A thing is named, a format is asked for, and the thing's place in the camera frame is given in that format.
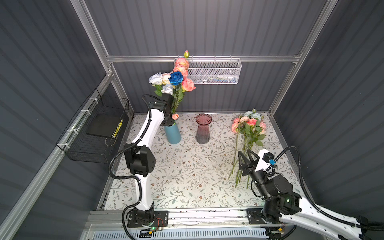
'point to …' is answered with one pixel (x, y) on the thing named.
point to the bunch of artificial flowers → (250, 128)
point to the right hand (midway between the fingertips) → (245, 153)
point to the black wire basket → (95, 135)
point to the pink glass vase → (203, 132)
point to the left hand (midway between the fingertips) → (165, 122)
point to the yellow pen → (117, 129)
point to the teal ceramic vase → (173, 134)
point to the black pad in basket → (105, 124)
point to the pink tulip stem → (175, 116)
